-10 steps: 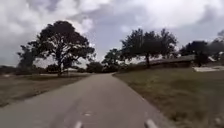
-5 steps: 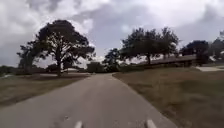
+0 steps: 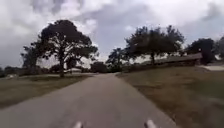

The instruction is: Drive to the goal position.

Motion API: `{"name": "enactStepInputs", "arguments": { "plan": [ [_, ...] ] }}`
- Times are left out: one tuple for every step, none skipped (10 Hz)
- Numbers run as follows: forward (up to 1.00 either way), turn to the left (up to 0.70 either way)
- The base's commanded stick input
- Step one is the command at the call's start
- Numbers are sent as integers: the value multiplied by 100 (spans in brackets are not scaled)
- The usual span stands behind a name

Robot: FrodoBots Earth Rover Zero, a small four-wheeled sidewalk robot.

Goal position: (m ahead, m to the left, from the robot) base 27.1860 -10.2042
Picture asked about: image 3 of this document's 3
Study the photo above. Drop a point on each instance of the small dark tree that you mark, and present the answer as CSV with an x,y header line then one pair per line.
x,y
116,58

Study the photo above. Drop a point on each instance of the dark bush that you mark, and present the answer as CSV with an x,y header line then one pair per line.
x,y
98,67

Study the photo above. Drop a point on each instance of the grey paved path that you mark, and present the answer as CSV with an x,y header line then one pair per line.
x,y
100,100

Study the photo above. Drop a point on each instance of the broad dark tree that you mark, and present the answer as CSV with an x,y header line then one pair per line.
x,y
153,41

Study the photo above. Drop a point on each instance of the large dark tree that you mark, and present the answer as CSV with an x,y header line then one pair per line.
x,y
61,40

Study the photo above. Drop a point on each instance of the low long building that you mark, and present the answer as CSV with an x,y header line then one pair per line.
x,y
176,60

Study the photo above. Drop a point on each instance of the robot's own part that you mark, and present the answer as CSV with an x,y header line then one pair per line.
x,y
78,125
150,124

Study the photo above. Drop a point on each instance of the dry grass field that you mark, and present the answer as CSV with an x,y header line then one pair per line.
x,y
180,93
26,87

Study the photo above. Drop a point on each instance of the pale paved driveway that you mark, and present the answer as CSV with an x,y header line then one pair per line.
x,y
213,67

